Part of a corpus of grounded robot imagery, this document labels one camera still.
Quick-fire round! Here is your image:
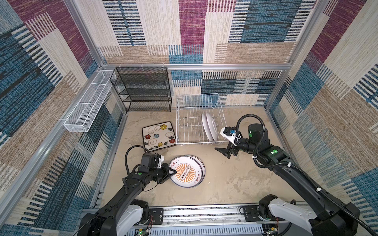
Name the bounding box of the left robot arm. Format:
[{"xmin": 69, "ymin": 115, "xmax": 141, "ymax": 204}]
[{"xmin": 74, "ymin": 153, "xmax": 177, "ymax": 236}]

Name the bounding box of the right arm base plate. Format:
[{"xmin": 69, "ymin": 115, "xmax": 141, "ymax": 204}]
[{"xmin": 239, "ymin": 205, "xmax": 277, "ymax": 222}]

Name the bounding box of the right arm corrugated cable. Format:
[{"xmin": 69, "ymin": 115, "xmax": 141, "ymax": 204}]
[{"xmin": 235, "ymin": 113, "xmax": 378, "ymax": 236}]

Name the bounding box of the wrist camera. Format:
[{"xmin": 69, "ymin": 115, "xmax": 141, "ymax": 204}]
[
  {"xmin": 220, "ymin": 126, "xmax": 241, "ymax": 146},
  {"xmin": 141, "ymin": 153, "xmax": 165, "ymax": 169}
]

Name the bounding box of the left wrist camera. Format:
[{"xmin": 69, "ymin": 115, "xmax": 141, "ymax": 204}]
[{"xmin": 141, "ymin": 153, "xmax": 165, "ymax": 169}]

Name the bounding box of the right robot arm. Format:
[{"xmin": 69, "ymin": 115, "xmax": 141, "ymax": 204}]
[{"xmin": 217, "ymin": 123, "xmax": 362, "ymax": 236}]

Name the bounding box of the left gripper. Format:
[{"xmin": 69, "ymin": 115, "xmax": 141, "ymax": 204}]
[{"xmin": 149, "ymin": 163, "xmax": 177, "ymax": 184}]

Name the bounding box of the aluminium mounting rail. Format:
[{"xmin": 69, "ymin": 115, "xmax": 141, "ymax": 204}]
[{"xmin": 123, "ymin": 205, "xmax": 299, "ymax": 236}]

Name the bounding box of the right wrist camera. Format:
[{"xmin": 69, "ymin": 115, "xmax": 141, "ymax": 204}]
[{"xmin": 220, "ymin": 126, "xmax": 241, "ymax": 146}]

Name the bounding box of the black wire shelf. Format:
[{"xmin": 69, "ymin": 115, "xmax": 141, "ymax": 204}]
[{"xmin": 110, "ymin": 67, "xmax": 172, "ymax": 112}]

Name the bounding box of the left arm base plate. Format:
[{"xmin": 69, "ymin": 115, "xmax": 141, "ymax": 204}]
[{"xmin": 142, "ymin": 208, "xmax": 164, "ymax": 226}]

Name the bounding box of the white wire dish rack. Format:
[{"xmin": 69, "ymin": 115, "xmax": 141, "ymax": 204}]
[{"xmin": 176, "ymin": 93, "xmax": 228, "ymax": 146}]

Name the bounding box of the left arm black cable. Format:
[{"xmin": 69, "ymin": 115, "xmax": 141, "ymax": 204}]
[{"xmin": 124, "ymin": 145, "xmax": 151, "ymax": 175}]

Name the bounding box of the white mesh wall basket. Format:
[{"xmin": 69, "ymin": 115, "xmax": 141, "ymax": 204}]
[{"xmin": 64, "ymin": 70, "xmax": 113, "ymax": 132}]

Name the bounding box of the white round plate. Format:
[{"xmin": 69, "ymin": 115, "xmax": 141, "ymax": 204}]
[
  {"xmin": 189, "ymin": 155, "xmax": 206, "ymax": 184},
  {"xmin": 206, "ymin": 113, "xmax": 219, "ymax": 142},
  {"xmin": 201, "ymin": 114, "xmax": 214, "ymax": 142},
  {"xmin": 169, "ymin": 155, "xmax": 202, "ymax": 188}
]

